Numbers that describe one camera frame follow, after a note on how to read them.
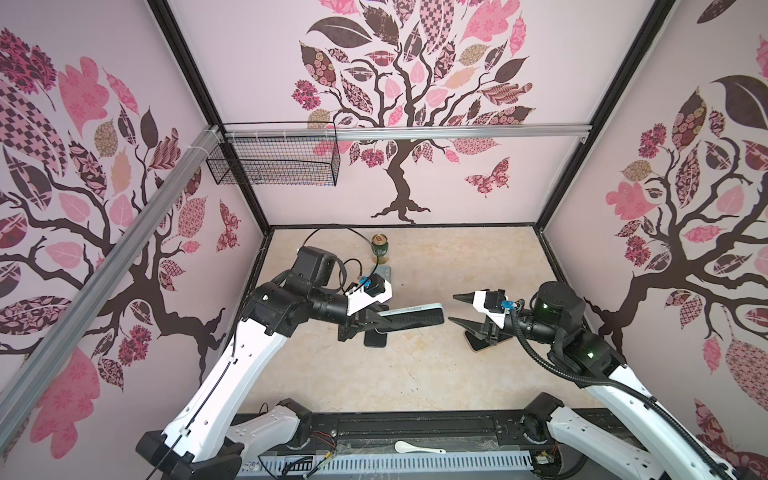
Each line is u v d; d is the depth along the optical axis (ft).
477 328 1.79
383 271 3.50
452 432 2.48
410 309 1.84
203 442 1.18
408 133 3.11
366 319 1.75
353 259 1.68
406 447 2.33
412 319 1.93
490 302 1.60
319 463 2.28
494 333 1.75
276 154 3.11
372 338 2.95
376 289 1.60
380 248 3.36
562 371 1.57
